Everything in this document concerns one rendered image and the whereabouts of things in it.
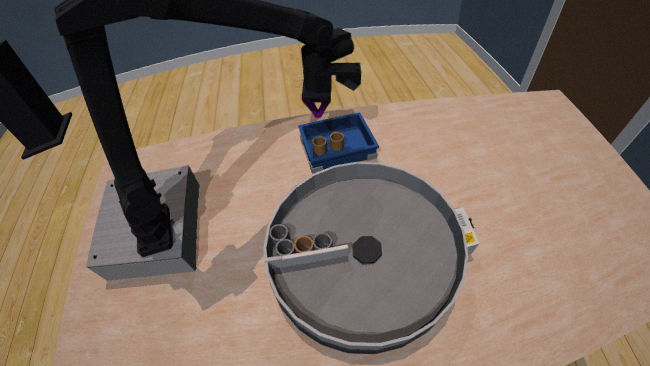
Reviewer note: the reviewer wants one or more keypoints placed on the bronze bushing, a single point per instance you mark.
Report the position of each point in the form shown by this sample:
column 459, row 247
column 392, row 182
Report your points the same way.
column 337, row 145
column 302, row 241
column 320, row 146

